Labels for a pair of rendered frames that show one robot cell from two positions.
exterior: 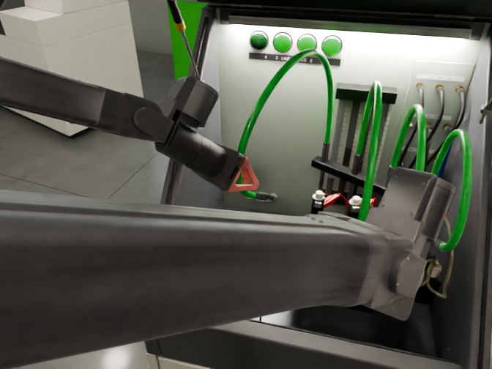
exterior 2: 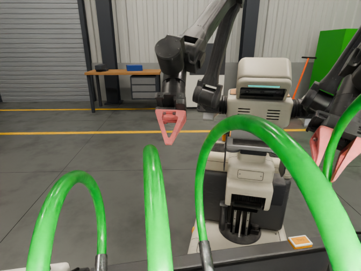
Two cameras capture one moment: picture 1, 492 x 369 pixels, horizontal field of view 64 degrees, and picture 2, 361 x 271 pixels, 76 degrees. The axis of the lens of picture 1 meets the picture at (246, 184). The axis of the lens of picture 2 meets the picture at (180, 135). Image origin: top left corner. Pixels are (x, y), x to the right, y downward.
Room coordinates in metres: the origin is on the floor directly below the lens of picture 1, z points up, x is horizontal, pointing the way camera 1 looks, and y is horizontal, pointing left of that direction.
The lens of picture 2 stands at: (0.82, -0.36, 1.44)
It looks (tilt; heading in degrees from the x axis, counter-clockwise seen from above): 21 degrees down; 157
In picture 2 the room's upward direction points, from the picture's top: straight up
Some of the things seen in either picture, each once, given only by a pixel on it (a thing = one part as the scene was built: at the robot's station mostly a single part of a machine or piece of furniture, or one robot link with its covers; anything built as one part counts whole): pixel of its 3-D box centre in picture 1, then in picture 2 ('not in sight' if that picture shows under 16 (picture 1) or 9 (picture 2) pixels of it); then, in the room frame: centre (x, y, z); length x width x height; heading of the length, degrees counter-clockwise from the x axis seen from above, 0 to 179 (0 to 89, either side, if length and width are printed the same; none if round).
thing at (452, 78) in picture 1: (427, 124); not in sight; (0.89, -0.46, 1.20); 0.13 x 0.03 x 0.31; 77
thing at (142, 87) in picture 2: not in sight; (126, 87); (-4.67, 0.60, 0.51); 1.60 x 0.70 x 1.03; 69
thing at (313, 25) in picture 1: (343, 25); not in sight; (0.95, -0.22, 1.43); 0.54 x 0.03 x 0.02; 77
